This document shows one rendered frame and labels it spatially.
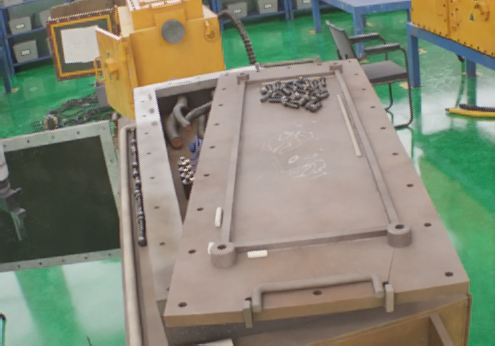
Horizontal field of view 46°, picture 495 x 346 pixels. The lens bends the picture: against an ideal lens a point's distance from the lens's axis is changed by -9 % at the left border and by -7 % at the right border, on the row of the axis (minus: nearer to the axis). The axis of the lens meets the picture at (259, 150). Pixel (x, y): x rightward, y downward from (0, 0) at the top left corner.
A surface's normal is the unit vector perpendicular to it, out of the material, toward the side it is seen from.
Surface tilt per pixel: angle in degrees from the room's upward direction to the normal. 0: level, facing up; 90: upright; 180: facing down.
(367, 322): 0
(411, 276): 0
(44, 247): 90
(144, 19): 90
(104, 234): 90
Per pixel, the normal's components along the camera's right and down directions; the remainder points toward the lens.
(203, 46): 0.25, 0.34
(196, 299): -0.12, -0.92
